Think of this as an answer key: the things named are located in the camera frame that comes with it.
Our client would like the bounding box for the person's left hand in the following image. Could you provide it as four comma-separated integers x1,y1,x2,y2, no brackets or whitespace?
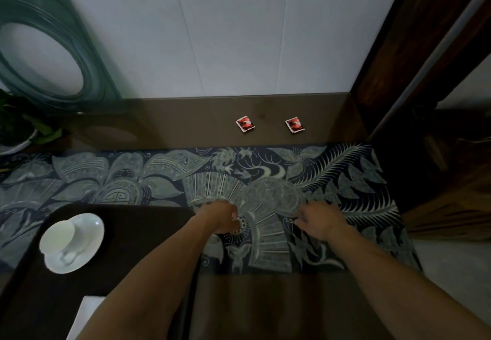
197,200,244,235

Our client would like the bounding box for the dark wooden cabinet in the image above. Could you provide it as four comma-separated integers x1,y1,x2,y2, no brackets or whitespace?
370,106,491,241

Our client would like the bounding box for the person's left forearm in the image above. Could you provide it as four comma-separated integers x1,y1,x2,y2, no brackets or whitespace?
77,215,216,340

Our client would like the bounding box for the white teacup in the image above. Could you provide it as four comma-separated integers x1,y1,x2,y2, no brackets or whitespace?
39,220,78,267

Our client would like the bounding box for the dark wooden door frame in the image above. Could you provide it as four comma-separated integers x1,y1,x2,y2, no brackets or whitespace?
350,0,491,139

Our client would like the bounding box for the person's right forearm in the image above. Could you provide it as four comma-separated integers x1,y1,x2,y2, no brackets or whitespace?
326,225,491,340

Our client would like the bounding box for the dark serving tray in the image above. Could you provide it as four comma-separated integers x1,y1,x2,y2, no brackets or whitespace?
0,203,201,340

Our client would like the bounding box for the white saucer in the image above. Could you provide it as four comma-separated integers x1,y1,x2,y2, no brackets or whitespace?
41,213,105,275

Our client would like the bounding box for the green panel with oval opening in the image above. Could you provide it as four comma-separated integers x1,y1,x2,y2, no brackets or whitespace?
0,0,123,111

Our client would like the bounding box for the green potted plant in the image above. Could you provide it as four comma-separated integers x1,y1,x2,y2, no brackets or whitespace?
0,90,64,156

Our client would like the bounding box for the clear glass dish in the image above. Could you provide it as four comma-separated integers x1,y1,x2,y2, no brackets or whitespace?
235,178,308,223

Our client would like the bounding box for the blue patterned table runner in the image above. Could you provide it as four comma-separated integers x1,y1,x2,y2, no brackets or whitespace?
0,143,422,275

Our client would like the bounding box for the white paper napkin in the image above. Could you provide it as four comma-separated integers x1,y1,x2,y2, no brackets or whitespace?
66,295,106,340

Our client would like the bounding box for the person's right hand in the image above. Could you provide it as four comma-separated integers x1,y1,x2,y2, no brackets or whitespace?
293,200,348,242

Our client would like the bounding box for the red sachet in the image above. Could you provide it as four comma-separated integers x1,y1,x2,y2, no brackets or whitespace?
285,117,305,134
236,116,256,133

